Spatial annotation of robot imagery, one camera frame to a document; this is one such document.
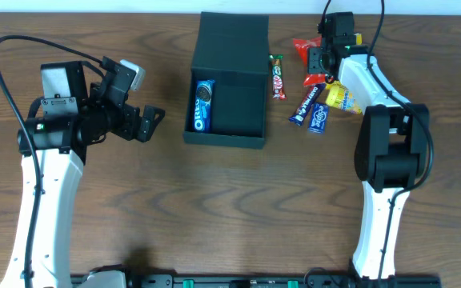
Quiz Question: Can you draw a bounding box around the red snack bag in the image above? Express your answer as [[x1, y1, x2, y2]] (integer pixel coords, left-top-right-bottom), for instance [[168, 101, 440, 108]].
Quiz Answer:
[[293, 36, 327, 86]]

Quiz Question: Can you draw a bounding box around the blue Oreo cookie pack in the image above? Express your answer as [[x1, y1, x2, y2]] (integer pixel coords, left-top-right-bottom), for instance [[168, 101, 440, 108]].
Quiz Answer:
[[193, 79, 215, 133]]

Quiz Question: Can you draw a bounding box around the black box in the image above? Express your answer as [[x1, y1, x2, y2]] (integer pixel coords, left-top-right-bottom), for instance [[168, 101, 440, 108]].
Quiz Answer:
[[182, 12, 270, 149]]

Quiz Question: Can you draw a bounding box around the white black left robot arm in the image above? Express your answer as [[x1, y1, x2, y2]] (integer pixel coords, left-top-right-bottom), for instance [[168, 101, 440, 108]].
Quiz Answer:
[[0, 58, 165, 287]]

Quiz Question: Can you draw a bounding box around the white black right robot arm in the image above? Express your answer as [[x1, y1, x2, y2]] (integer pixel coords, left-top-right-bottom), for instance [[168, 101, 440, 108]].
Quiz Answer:
[[307, 38, 434, 286]]

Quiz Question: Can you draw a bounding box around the blue Eclipse mint pack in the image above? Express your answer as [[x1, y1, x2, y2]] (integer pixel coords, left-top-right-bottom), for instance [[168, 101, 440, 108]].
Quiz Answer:
[[307, 102, 329, 134]]

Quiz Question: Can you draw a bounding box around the purple Dairy Milk bar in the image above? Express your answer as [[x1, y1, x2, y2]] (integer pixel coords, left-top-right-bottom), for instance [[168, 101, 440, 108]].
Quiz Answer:
[[289, 83, 327, 126]]

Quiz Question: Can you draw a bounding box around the yellow Mentos gum bottle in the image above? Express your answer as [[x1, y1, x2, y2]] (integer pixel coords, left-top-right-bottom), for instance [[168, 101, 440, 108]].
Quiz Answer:
[[325, 81, 362, 114]]

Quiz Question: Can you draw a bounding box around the yellow snack bag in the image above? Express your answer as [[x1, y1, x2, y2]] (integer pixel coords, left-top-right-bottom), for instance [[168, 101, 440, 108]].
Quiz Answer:
[[355, 34, 363, 45]]

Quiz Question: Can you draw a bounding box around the KitKat chocolate bar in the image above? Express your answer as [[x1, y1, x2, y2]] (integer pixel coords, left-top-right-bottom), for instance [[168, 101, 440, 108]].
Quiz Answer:
[[269, 54, 287, 100]]

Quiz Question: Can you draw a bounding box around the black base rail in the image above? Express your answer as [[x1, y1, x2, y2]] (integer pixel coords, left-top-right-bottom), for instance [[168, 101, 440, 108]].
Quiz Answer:
[[70, 273, 443, 288]]

